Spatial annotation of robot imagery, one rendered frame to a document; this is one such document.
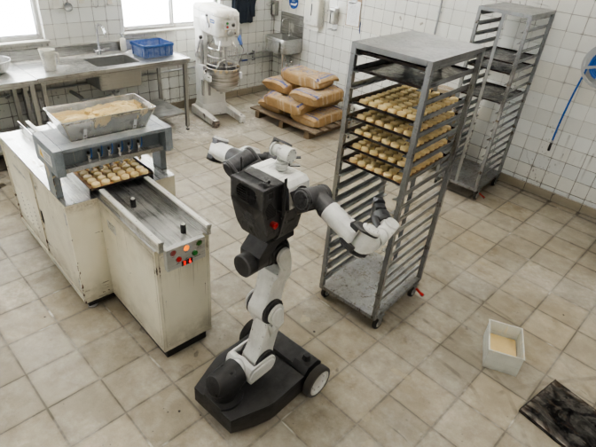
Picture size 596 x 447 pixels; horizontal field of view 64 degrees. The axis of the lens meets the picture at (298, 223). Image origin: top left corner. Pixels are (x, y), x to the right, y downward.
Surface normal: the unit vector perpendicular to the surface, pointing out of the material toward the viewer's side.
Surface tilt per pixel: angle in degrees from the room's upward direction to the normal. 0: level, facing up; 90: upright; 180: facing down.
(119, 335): 0
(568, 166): 90
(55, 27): 90
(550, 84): 90
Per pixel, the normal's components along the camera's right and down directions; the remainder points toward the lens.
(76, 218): 0.68, 0.44
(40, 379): 0.08, -0.84
